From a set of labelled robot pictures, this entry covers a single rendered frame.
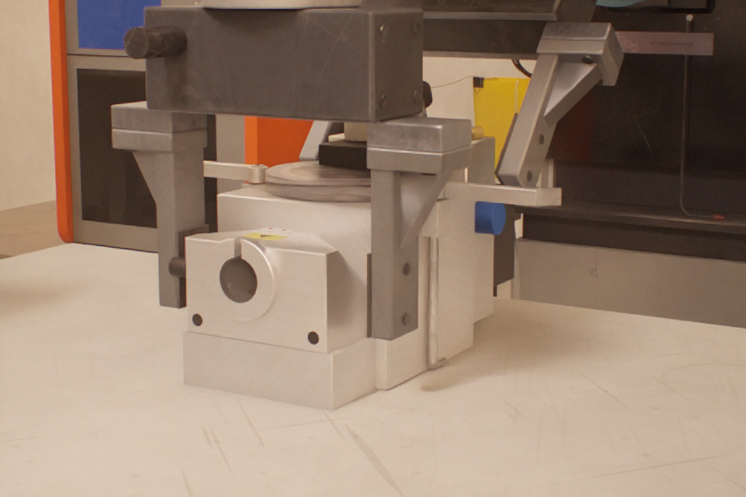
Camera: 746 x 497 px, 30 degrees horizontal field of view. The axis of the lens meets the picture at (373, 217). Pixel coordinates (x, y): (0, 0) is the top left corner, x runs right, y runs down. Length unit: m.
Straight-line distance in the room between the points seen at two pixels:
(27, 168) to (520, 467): 4.03
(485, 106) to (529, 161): 1.59
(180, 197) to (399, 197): 0.13
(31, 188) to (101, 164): 2.55
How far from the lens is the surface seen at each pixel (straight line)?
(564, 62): 0.78
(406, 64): 0.64
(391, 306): 0.63
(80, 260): 1.01
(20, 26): 4.52
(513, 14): 0.79
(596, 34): 0.77
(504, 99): 2.32
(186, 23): 0.67
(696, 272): 2.14
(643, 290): 2.17
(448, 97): 3.63
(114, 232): 2.01
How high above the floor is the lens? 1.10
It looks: 10 degrees down
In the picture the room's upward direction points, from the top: straight up
